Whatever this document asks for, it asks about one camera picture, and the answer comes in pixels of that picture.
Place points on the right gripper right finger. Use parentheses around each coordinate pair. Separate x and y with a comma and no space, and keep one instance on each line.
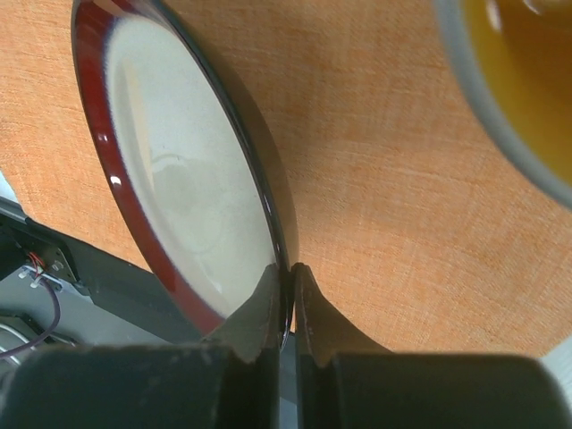
(348,380)

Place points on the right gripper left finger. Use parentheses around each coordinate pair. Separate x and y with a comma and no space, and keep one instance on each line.
(230,379)

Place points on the red rimmed plate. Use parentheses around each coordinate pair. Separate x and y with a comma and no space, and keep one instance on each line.
(190,161)

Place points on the white floral mug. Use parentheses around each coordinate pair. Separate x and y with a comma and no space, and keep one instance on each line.
(512,60)

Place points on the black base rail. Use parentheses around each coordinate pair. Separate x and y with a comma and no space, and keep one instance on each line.
(113,284)

